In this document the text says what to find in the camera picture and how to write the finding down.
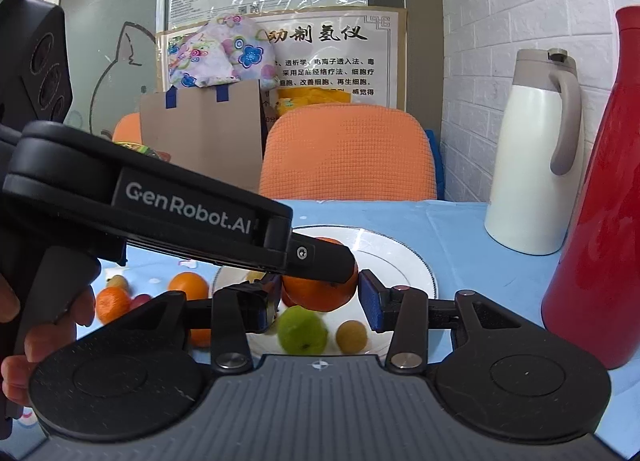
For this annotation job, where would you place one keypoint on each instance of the floral cloth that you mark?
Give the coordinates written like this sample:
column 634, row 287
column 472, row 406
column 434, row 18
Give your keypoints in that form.
column 220, row 51

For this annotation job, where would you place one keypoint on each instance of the framed wall poster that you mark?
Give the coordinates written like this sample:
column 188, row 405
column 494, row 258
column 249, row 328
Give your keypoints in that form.
column 330, row 56

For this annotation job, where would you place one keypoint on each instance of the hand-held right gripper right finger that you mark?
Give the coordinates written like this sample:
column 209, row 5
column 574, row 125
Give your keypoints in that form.
column 371, row 303

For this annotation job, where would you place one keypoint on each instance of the bumpy tangerine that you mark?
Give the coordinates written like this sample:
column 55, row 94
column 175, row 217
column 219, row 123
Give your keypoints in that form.
column 112, row 305

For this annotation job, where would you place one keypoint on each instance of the red thermos jug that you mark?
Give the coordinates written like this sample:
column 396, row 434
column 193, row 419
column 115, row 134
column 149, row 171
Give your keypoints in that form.
column 600, row 241

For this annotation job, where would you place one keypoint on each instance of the green jujube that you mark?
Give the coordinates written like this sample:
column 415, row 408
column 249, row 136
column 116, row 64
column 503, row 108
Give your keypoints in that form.
column 301, row 331

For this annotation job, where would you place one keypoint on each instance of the orange mesh chair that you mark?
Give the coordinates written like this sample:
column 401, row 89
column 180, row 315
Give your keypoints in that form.
column 345, row 156

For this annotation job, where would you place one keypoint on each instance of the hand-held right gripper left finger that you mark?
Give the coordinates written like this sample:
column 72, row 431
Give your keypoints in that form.
column 267, row 313

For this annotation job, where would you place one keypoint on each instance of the large smooth orange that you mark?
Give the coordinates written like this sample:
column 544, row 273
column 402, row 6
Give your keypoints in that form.
column 320, row 296

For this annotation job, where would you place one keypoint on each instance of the blue printed tablecloth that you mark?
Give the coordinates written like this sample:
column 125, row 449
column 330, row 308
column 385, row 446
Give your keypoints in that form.
column 460, row 251

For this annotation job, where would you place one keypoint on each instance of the dark red plum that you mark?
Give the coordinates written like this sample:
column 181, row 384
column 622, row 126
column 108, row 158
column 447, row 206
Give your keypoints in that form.
column 141, row 300

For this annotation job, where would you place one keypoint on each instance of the person's left hand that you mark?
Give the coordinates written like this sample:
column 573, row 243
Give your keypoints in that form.
column 55, row 331

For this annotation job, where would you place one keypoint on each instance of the white thermos jug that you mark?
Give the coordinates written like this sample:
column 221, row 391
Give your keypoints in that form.
column 530, row 166

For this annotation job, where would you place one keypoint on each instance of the brown cardboard paper bag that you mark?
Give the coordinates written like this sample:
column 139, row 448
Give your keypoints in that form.
column 200, row 136

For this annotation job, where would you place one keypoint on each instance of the brown longan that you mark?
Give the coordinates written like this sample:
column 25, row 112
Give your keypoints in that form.
column 351, row 337
column 117, row 282

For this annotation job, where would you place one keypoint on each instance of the instant noodle cup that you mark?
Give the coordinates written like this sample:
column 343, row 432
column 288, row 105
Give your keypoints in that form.
column 135, row 147

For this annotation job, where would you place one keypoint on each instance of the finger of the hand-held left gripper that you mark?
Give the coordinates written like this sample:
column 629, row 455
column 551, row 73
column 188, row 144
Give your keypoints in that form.
column 325, row 261

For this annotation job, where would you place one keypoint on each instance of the white plate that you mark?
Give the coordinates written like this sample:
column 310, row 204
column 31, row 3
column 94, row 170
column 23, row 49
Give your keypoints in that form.
column 400, row 266

